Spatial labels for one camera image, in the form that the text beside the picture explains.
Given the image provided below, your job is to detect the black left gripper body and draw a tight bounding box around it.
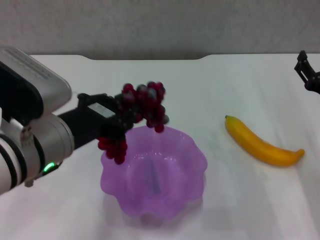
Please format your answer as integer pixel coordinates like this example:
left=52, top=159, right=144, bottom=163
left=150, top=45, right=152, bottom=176
left=56, top=99, right=118, bottom=152

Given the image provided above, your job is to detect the left wrist camera housing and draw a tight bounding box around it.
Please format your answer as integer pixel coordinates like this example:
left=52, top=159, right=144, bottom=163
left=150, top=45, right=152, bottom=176
left=0, top=45, right=73, bottom=126

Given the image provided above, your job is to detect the yellow banana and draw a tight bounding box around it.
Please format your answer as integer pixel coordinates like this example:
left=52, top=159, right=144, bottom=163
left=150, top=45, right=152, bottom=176
left=224, top=114, right=306, bottom=168

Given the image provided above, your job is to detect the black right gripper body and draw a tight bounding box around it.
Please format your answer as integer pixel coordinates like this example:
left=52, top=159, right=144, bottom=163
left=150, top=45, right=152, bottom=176
left=304, top=71, right=320, bottom=95

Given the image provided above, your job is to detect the red grape bunch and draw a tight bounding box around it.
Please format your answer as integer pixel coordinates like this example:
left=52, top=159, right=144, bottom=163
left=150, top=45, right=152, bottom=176
left=96, top=81, right=170, bottom=165

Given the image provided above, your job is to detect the purple scalloped plastic bowl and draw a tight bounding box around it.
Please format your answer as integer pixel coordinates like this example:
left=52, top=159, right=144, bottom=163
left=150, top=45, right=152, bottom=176
left=100, top=125, right=209, bottom=225

